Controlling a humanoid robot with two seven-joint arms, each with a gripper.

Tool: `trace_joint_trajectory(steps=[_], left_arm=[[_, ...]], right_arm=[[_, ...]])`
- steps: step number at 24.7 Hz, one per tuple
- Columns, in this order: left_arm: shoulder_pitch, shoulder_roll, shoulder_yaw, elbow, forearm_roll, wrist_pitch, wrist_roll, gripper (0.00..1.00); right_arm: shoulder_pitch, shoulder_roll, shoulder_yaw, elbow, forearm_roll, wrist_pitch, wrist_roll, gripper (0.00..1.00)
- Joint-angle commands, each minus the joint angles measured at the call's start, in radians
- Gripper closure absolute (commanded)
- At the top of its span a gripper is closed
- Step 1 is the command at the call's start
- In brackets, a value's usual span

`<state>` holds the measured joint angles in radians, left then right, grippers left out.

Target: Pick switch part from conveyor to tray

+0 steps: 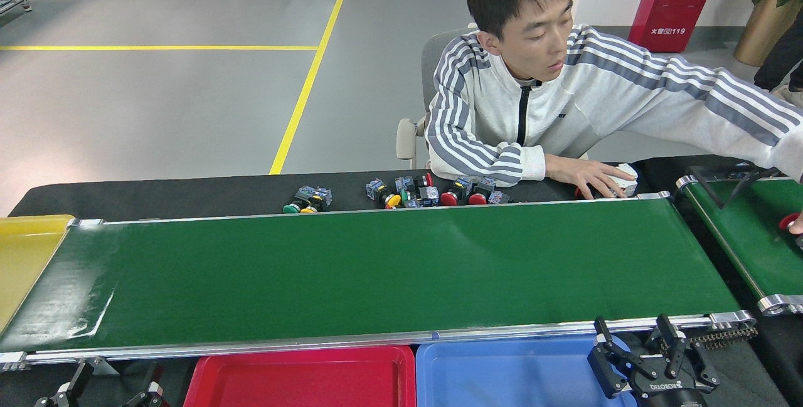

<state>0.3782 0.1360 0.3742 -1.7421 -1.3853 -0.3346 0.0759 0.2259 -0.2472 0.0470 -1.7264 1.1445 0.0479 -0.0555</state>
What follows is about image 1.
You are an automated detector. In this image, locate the white circuit breaker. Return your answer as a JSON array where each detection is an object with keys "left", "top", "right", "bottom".
[{"left": 605, "top": 162, "right": 639, "bottom": 199}]

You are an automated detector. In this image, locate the short green conveyor belt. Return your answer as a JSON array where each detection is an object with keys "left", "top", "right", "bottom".
[{"left": 676, "top": 172, "right": 803, "bottom": 317}]

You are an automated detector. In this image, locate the red fire extinguisher box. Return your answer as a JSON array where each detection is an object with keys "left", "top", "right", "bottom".
[{"left": 629, "top": 0, "right": 723, "bottom": 53}]

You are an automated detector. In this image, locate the long green conveyor belt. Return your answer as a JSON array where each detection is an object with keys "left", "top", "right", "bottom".
[{"left": 0, "top": 191, "right": 757, "bottom": 375}]

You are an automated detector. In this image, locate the seated person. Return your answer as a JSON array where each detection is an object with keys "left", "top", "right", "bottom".
[{"left": 425, "top": 0, "right": 803, "bottom": 235}]

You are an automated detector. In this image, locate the green mushroom button switch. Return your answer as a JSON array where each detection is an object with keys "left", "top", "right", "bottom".
[{"left": 394, "top": 175, "right": 420, "bottom": 209}]

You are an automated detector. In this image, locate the red push button switch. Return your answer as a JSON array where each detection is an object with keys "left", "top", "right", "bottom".
[{"left": 779, "top": 212, "right": 803, "bottom": 250}]

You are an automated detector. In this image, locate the yellow plastic tray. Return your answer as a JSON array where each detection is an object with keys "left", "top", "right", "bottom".
[{"left": 0, "top": 214, "right": 76, "bottom": 332}]

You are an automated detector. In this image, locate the red plastic tray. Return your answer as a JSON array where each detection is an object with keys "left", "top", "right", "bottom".
[{"left": 184, "top": 346, "right": 417, "bottom": 407}]

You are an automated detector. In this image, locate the green push button switch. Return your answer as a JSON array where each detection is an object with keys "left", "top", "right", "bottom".
[{"left": 282, "top": 185, "right": 316, "bottom": 215}]

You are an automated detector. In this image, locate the standing person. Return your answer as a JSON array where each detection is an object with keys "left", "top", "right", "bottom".
[{"left": 753, "top": 24, "right": 803, "bottom": 110}]

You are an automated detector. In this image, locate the blue plastic tray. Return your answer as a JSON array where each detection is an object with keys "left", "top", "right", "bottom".
[{"left": 415, "top": 335, "right": 637, "bottom": 407}]

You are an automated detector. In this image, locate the black drive chain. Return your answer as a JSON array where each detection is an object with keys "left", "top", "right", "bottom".
[{"left": 687, "top": 325, "right": 758, "bottom": 352}]

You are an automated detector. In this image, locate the yellow push button switch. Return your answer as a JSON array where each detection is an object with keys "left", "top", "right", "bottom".
[
  {"left": 300, "top": 189, "right": 333, "bottom": 215},
  {"left": 366, "top": 178, "right": 402, "bottom": 210}
]

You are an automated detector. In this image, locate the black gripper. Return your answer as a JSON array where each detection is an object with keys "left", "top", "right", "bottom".
[{"left": 588, "top": 315, "right": 719, "bottom": 407}]

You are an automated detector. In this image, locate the grey chair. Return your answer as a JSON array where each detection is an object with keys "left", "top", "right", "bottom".
[{"left": 395, "top": 23, "right": 481, "bottom": 171}]

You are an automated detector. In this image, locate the person's right hand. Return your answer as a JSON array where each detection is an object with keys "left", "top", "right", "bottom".
[{"left": 545, "top": 154, "right": 636, "bottom": 200}]

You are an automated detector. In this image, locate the black cable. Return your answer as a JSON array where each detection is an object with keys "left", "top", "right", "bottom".
[{"left": 689, "top": 161, "right": 784, "bottom": 210}]

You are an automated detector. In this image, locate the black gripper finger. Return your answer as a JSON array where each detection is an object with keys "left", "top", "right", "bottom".
[
  {"left": 122, "top": 363, "right": 170, "bottom": 407},
  {"left": 36, "top": 360, "right": 93, "bottom": 407}
]

